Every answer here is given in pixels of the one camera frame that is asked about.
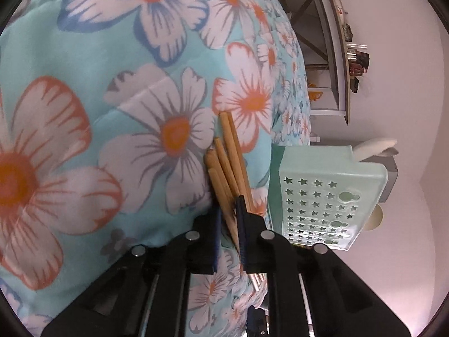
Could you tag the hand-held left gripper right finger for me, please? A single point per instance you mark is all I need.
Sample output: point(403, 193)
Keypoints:
point(241, 231)

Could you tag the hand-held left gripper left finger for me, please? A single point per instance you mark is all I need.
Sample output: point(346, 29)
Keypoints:
point(216, 242)

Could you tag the mint green utensil holder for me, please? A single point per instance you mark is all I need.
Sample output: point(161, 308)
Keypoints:
point(315, 168)

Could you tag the orange plastic bag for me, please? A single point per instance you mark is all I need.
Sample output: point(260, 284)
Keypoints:
point(315, 91)

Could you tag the floral blue blanket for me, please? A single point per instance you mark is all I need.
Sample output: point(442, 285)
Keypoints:
point(105, 112)

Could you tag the white table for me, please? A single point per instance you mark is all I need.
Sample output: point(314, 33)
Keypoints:
point(336, 59)

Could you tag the red label bottle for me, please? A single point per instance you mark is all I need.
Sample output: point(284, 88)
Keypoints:
point(357, 68)

